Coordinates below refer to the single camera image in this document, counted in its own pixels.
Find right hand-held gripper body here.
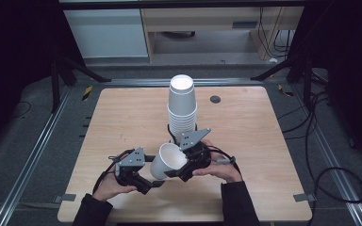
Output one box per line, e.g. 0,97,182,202
179,127,213,170

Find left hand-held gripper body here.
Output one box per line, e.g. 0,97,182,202
113,146,148,188

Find white paper cup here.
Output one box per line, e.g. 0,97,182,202
149,142,189,181

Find stack of white cups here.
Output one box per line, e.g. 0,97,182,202
167,73,199,146

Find person's right hand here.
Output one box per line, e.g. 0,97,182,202
191,138,244,184

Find person's left hand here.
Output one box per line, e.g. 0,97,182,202
91,170,139,202

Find yellow black tape strip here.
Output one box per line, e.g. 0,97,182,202
277,84,295,98
81,85,94,102

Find black metal stand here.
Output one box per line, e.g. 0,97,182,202
49,51,112,115
250,46,329,111

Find light wooden desk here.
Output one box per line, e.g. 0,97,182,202
140,7,304,61

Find white cabinet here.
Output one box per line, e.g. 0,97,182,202
63,8,149,59

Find dark curtain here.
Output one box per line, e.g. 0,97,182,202
0,0,86,158
290,0,362,174

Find left hand-held gripper cable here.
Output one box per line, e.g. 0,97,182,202
91,148,137,195

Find hand-held gripper cable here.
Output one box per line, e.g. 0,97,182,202
208,146,243,176
91,148,137,195

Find right hand-held gripper cable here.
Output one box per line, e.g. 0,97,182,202
208,146,243,176

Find metal floor rail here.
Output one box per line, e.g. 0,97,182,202
291,84,362,226
103,77,262,88
0,85,74,226

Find grey table bracket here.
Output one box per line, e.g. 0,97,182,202
53,193,77,204
292,193,317,203

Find thin black floor cable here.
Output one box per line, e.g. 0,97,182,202
9,100,33,120

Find black cables under desk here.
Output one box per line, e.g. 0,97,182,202
257,7,294,59

